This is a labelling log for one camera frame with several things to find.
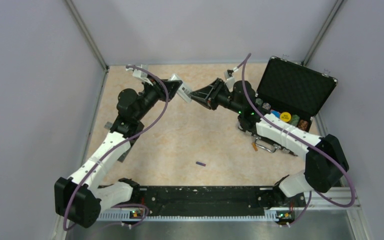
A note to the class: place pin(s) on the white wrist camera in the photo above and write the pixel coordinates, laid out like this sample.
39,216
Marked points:
139,75
229,77

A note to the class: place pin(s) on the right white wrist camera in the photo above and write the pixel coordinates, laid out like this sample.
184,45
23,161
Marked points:
229,77

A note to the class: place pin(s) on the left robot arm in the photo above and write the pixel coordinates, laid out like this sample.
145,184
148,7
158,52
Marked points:
80,198

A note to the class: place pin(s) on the orange battery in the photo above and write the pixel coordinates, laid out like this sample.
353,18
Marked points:
254,146

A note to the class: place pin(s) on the blue round chip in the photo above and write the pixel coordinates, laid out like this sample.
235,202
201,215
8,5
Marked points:
276,114

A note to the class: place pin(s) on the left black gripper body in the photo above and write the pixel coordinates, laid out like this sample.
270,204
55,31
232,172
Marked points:
159,89

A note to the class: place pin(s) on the black aluminium case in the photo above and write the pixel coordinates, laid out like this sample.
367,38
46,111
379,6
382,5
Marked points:
289,87

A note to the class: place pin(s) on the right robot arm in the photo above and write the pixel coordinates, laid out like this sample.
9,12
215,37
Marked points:
325,161

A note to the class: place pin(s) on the purple battery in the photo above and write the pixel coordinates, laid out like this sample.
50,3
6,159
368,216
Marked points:
201,164

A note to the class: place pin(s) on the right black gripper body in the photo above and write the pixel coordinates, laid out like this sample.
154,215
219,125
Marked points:
221,94

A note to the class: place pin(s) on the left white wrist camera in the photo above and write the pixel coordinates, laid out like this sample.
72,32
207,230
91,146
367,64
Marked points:
139,75

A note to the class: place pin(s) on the yellow round chip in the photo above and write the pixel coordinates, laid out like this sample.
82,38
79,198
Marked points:
285,117

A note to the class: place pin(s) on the white remote control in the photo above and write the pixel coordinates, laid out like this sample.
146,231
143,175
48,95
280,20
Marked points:
184,91

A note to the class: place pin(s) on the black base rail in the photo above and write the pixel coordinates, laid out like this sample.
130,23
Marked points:
209,204

